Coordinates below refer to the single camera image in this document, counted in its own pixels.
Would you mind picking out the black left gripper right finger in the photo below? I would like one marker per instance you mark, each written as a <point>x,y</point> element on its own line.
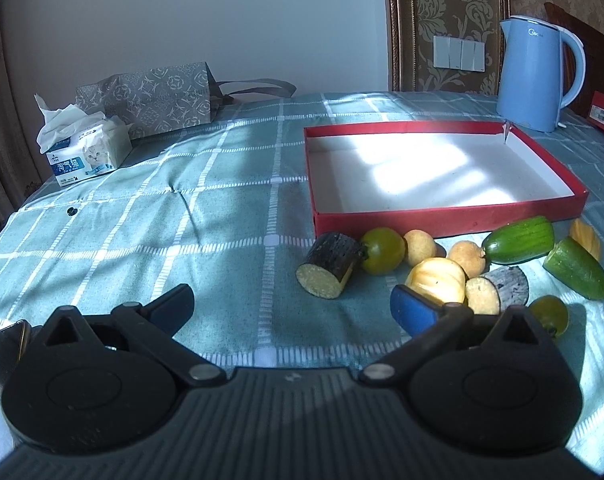
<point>432,329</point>

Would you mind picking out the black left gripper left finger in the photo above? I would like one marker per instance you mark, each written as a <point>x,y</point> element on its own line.
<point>150,330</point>

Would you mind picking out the yellow bell pepper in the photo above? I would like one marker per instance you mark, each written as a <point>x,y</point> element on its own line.
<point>439,279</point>

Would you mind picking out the grey eggplant slice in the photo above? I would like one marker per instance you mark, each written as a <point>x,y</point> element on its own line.
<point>493,292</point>

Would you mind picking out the dark eggplant chunk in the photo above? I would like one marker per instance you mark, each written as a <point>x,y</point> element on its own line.
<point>329,264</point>

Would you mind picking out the green cucumber half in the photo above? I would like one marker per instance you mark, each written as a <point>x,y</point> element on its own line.
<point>519,241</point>

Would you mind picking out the small tan round fruit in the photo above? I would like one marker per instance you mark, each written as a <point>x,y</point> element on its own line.
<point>469,256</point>

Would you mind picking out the small yellow round fruit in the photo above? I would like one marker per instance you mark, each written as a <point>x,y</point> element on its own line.
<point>420,245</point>

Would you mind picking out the small green tomato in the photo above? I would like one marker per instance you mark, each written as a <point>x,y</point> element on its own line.
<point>551,313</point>

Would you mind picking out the teal plaid tablecloth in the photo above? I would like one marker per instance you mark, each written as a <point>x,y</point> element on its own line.
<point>225,209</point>

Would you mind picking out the green cucumber end piece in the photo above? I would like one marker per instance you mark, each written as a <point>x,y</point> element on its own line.
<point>576,268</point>

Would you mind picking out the red shallow cardboard box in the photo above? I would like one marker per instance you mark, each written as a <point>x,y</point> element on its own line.
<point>445,177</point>

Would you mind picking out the small yellow pepper piece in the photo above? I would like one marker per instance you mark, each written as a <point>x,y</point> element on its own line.
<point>586,236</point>

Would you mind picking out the white tissue pack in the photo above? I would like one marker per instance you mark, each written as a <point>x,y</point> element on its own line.
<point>80,146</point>

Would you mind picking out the grey patterned gift bag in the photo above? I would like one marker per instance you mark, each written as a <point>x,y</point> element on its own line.
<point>165,99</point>

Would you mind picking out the light blue electric kettle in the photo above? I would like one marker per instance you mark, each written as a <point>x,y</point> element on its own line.
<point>531,90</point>

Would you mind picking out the dark wooden chair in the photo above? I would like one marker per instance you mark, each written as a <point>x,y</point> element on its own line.
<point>593,42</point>

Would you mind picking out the white wall switch panel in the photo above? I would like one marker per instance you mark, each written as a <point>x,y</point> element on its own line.
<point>459,54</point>

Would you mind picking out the gold ornate wall frame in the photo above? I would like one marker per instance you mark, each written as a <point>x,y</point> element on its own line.
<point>411,27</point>

